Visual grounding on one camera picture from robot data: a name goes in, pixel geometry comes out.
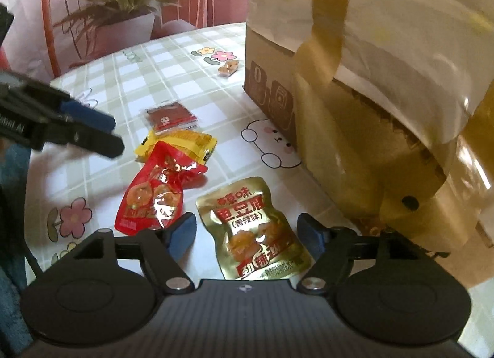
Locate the cardboard box with plastic liner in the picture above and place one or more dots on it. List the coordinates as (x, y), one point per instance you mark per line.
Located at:
(347, 111)

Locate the person's blue trousers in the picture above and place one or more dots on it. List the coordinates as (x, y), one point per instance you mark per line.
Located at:
(11, 304)

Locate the flat dark red packet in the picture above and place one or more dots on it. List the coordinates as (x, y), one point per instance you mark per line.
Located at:
(171, 115)

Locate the gold snack pouch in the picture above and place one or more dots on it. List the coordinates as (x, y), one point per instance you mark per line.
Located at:
(254, 227)

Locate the printed backdrop cloth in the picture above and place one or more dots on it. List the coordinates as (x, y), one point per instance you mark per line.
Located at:
(115, 14)

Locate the yellow snack packet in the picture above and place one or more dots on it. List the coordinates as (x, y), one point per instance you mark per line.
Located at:
(181, 144)

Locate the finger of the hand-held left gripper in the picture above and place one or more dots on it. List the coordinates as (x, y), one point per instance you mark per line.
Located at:
(90, 115)
(100, 144)

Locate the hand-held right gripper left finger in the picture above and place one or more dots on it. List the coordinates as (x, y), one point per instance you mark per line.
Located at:
(183, 235)

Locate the checked cartoon tablecloth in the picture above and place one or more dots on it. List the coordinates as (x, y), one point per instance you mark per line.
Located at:
(173, 72)

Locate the shiny red snack packet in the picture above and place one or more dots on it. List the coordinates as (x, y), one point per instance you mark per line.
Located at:
(154, 192)

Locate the small brown wrapped candy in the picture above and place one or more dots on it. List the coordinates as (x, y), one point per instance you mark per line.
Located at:
(228, 68)

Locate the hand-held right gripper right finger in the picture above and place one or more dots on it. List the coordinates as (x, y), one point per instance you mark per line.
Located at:
(308, 236)

